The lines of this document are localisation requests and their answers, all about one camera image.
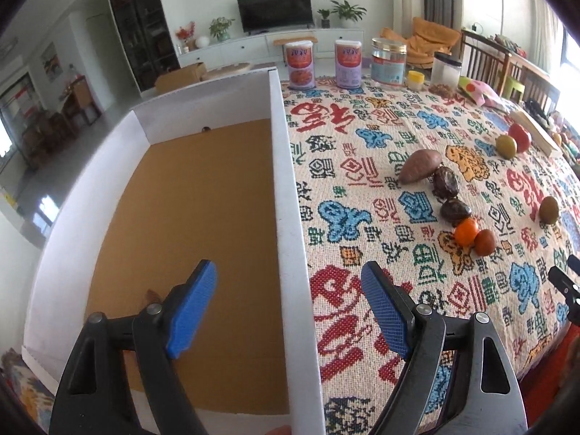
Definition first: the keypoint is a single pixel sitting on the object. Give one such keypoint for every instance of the brown-green round fruit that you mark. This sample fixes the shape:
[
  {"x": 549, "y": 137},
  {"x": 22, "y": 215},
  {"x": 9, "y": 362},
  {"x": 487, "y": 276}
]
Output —
[{"x": 549, "y": 210}]

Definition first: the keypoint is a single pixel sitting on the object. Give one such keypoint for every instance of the green potted plant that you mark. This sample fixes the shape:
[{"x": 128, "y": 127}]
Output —
[{"x": 221, "y": 28}]

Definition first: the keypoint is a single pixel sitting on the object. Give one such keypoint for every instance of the large leafy potted plant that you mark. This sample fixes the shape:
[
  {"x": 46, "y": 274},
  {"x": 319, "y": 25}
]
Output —
[{"x": 348, "y": 11}]

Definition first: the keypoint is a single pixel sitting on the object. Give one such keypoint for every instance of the purple sweet potato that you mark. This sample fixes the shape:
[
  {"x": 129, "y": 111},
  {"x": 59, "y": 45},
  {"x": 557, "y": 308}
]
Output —
[{"x": 419, "y": 166}]

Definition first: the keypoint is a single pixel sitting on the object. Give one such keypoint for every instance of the patterned rug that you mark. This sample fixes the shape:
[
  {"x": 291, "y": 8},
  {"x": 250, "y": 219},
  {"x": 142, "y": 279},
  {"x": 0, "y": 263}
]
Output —
[{"x": 22, "y": 389}]

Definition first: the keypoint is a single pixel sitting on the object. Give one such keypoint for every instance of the green plastic chair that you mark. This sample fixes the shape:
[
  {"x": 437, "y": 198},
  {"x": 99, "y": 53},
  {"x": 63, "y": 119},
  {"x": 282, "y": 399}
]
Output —
[{"x": 514, "y": 87}]

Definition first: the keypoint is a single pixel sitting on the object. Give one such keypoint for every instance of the red apple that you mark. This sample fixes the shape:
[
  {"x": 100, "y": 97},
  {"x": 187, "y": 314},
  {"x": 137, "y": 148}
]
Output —
[{"x": 522, "y": 138}]

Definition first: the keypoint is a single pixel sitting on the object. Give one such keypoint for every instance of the brown wooden dining chair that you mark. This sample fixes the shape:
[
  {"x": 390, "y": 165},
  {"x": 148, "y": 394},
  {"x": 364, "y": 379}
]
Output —
[{"x": 81, "y": 97}]

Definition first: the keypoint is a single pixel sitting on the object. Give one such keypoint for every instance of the black television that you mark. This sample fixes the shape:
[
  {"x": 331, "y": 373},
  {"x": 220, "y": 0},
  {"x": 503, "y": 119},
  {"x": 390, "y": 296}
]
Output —
[{"x": 275, "y": 10}]

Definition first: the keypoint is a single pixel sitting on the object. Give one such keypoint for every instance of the clear container with black lid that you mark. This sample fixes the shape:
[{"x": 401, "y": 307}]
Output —
[{"x": 445, "y": 72}]

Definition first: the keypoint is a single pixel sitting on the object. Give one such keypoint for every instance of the small reddish-brown fruit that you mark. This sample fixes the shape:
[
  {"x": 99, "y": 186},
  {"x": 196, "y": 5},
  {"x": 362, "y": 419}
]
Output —
[{"x": 485, "y": 241}]

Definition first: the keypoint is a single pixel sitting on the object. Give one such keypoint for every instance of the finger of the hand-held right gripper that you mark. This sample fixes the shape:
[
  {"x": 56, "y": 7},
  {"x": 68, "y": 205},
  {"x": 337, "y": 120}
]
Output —
[{"x": 562, "y": 281}]

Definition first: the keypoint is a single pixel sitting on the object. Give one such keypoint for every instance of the dark display cabinet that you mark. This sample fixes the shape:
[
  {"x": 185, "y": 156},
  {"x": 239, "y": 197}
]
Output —
[{"x": 140, "y": 27}]

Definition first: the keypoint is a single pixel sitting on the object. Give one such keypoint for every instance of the brown cardboard box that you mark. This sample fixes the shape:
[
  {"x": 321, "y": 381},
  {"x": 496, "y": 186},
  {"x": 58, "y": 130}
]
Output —
[{"x": 181, "y": 77}]

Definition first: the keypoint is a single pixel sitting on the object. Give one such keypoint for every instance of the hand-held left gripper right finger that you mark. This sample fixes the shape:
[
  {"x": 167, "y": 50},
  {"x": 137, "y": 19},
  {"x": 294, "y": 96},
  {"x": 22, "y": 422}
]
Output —
[{"x": 385, "y": 308}]

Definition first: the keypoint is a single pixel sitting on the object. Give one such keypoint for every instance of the white cardboard box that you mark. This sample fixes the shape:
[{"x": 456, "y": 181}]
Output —
[{"x": 285, "y": 190}]

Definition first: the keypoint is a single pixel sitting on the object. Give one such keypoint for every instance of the small wooden stool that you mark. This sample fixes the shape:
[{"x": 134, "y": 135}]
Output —
[{"x": 294, "y": 40}]

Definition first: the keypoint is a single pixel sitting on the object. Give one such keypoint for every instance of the clear jar with gold lid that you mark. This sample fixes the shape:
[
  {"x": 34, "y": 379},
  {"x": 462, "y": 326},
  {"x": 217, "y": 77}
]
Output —
[{"x": 388, "y": 63}]

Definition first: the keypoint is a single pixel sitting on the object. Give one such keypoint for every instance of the dark wrinkled passion fruit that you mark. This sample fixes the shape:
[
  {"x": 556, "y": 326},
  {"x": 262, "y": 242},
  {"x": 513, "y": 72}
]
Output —
[
  {"x": 445, "y": 182},
  {"x": 455, "y": 213}
]

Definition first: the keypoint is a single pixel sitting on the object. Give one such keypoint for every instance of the small potted plant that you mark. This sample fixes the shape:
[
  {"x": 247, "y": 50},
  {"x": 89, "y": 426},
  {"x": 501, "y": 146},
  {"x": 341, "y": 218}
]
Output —
[{"x": 324, "y": 17}]

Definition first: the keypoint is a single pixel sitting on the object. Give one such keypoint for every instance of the purple and orange can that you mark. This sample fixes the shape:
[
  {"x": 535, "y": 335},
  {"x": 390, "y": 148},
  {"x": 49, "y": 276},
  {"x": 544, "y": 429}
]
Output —
[
  {"x": 348, "y": 64},
  {"x": 299, "y": 65}
]

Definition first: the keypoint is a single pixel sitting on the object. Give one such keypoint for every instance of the red flower plant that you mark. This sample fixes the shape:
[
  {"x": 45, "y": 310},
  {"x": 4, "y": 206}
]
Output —
[{"x": 185, "y": 35}]

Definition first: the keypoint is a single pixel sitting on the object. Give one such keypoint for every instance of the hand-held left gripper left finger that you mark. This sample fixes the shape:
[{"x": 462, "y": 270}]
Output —
[{"x": 192, "y": 308}]

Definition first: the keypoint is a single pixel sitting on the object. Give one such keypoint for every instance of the framed wall picture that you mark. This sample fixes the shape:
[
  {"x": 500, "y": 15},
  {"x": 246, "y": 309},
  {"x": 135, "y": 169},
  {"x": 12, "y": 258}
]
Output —
[{"x": 51, "y": 60}]

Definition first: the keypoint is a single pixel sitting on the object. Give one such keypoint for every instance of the orange tangerine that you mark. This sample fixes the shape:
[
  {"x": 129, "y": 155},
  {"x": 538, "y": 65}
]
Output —
[{"x": 466, "y": 232}]

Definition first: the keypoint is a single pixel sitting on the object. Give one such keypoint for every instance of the printed woven tablecloth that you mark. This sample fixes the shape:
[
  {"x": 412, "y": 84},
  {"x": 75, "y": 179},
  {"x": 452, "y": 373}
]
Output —
[{"x": 362, "y": 199}]

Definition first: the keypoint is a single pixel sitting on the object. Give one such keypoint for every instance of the orange lounge chair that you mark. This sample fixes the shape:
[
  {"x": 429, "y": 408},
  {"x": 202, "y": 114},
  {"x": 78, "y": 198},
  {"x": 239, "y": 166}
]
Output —
[{"x": 430, "y": 38}]

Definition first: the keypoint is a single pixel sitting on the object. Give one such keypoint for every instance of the flat wooden board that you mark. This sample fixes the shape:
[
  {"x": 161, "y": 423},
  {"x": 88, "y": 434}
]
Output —
[{"x": 537, "y": 132}]

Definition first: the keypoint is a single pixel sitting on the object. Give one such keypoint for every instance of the small yellow cup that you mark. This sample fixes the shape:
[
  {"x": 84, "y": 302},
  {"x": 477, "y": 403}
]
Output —
[{"x": 415, "y": 80}]

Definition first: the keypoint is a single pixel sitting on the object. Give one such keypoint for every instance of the colourful snack bag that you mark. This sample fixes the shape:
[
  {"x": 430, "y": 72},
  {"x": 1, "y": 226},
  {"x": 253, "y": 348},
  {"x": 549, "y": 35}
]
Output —
[{"x": 485, "y": 93}]

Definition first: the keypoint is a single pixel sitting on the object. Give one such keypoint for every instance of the green round fruit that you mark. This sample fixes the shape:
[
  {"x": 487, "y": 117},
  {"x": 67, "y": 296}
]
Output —
[{"x": 505, "y": 147}]

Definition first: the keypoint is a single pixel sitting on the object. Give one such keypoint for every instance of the wooden slatted chair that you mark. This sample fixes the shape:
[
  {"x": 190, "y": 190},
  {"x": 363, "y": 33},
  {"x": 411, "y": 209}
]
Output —
[{"x": 489, "y": 59}]

